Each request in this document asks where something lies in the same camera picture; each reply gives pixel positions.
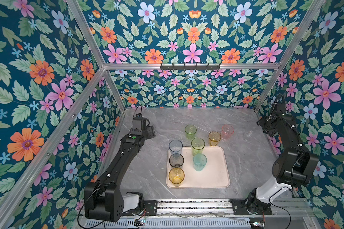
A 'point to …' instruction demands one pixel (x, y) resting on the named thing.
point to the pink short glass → (227, 131)
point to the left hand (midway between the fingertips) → (149, 126)
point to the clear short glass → (247, 135)
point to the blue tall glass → (176, 146)
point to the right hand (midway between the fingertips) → (264, 125)
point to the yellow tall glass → (176, 176)
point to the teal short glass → (199, 161)
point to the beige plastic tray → (215, 174)
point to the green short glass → (190, 130)
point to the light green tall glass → (197, 145)
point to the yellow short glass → (214, 137)
